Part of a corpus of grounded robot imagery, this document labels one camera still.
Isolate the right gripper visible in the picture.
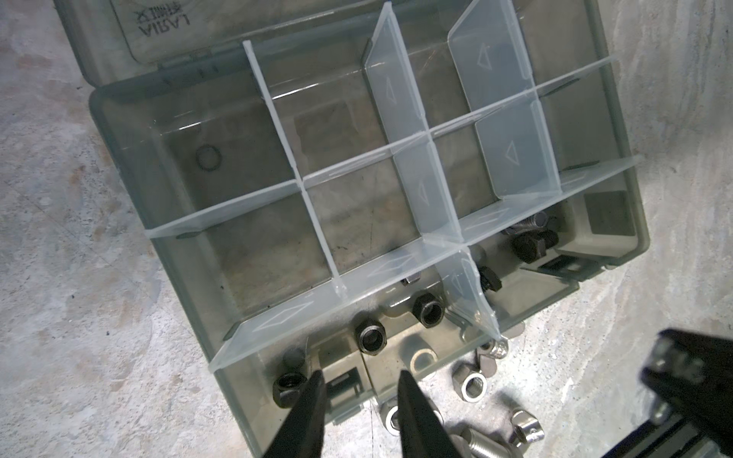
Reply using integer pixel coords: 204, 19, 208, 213
605, 328, 732, 457

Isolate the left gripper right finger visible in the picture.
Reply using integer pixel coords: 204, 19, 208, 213
397, 370, 460, 457

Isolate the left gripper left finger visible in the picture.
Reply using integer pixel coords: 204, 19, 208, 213
263, 370, 328, 458

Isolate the silver wing nut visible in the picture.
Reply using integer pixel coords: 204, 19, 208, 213
510, 410, 546, 450

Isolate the black bolt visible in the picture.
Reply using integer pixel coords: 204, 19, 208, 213
512, 230, 559, 264
478, 266, 503, 292

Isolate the silver bolt in pile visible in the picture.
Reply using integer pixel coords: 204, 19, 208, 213
449, 427, 515, 458

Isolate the grey plastic organizer box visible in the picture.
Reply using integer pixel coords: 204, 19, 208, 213
55, 1, 649, 457

